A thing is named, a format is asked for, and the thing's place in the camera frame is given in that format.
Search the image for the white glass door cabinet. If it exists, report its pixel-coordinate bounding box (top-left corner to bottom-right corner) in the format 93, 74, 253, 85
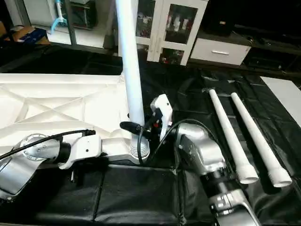
135, 0, 209, 66

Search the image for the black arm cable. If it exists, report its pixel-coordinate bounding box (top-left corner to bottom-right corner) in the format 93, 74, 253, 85
137, 111, 222, 226
0, 129, 97, 161

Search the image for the black work mat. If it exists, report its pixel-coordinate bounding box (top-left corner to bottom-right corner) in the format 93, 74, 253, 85
0, 45, 301, 226

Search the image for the white plastic table top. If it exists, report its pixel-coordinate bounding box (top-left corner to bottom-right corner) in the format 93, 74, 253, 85
0, 73, 152, 164

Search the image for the white drawer unit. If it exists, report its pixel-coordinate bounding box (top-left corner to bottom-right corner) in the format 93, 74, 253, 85
190, 37, 253, 66

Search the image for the white plastic table leg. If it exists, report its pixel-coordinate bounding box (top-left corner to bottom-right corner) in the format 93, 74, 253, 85
115, 0, 151, 161
230, 92, 293, 188
208, 88, 260, 185

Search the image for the light blue plastic item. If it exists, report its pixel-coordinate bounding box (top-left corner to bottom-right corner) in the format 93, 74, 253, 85
51, 0, 67, 32

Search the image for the black bag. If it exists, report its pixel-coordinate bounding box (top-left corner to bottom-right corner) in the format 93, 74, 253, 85
202, 0, 237, 37

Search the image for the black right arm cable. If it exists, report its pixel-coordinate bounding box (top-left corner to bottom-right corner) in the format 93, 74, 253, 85
137, 111, 222, 226

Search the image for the grey metal pole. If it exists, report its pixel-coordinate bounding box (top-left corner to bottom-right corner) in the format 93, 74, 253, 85
65, 0, 79, 46

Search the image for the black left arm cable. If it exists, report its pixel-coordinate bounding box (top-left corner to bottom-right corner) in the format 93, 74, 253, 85
0, 129, 97, 161

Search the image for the blue flat box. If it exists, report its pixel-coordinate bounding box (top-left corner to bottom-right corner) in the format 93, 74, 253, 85
10, 26, 50, 45

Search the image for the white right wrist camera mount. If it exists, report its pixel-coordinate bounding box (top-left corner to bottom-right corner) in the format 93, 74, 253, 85
150, 94, 174, 143

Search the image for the dark equipment rack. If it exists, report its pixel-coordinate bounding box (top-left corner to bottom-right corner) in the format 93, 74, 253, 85
77, 2, 98, 30

